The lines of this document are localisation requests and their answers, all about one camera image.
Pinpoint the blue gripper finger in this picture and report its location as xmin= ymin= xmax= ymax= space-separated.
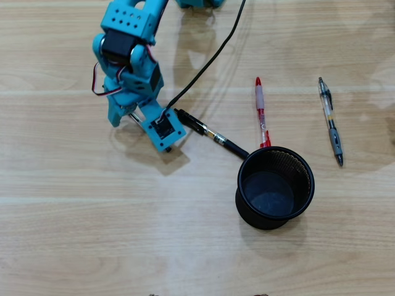
xmin=107 ymin=97 xmax=123 ymax=128

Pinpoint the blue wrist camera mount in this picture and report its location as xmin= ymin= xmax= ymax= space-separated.
xmin=138 ymin=101 xmax=188 ymax=153

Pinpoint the black pen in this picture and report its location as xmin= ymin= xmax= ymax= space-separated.
xmin=173 ymin=107 xmax=249 ymax=161

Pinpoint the blue gripper body with motor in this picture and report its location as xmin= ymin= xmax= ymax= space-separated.
xmin=103 ymin=62 xmax=165 ymax=109

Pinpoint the red white black servo wire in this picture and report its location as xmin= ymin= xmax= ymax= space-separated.
xmin=91 ymin=60 xmax=128 ymax=97

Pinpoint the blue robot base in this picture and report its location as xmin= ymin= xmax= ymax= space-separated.
xmin=175 ymin=0 xmax=227 ymax=10

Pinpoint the black camera cable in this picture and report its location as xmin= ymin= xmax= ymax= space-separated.
xmin=156 ymin=0 xmax=247 ymax=124

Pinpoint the black mesh pen holder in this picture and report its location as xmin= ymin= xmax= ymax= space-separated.
xmin=235 ymin=146 xmax=316 ymax=231

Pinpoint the red pen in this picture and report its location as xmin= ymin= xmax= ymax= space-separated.
xmin=254 ymin=76 xmax=273 ymax=150

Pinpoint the clear pen with grey grip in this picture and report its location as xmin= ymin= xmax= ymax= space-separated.
xmin=317 ymin=76 xmax=345 ymax=168

